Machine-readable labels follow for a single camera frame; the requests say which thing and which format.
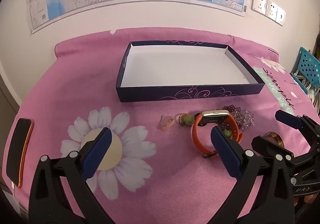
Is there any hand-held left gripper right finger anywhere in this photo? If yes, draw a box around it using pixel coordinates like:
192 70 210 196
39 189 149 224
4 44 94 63
210 126 297 224

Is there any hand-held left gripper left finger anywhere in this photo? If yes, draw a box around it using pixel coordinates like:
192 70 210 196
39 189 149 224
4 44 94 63
28 127 118 224

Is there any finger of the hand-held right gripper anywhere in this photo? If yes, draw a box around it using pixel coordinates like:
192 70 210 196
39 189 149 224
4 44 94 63
251 135 316 162
275 110 320 141

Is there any brown striped bangle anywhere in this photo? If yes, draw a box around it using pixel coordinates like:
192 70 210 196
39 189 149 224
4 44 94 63
265 132 284 148

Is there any orange smartwatch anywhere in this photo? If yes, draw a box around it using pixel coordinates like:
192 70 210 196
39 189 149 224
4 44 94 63
191 110 244 158

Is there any clear crystal bracelet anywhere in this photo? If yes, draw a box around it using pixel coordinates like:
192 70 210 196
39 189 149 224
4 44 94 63
231 108 255 129

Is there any purple bead bracelet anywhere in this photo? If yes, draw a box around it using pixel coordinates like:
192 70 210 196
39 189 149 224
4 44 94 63
221 104 242 115

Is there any green bead cord ring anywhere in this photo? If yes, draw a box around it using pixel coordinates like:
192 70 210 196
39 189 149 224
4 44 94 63
176 113 195 126

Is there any pink translucent ring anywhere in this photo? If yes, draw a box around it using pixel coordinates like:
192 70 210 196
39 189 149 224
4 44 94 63
157 115 175 131

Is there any dark blue cardboard box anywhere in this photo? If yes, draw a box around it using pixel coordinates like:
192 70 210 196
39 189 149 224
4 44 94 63
116 40 265 103

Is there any person's right hand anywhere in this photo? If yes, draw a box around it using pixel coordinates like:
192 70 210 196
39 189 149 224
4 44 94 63
303 193 320 206

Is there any teal perforated basket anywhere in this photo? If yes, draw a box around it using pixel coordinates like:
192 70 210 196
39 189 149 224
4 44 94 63
290 46 320 95

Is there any pink floral cloth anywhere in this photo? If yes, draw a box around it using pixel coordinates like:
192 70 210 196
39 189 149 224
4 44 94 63
5 27 320 224

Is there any phone with orange case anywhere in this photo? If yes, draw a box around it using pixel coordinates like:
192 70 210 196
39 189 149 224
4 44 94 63
5 118 35 189

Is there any white wall socket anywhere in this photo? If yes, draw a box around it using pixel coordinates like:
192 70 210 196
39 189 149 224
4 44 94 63
251 0 268 16
275 6 286 26
265 0 279 21

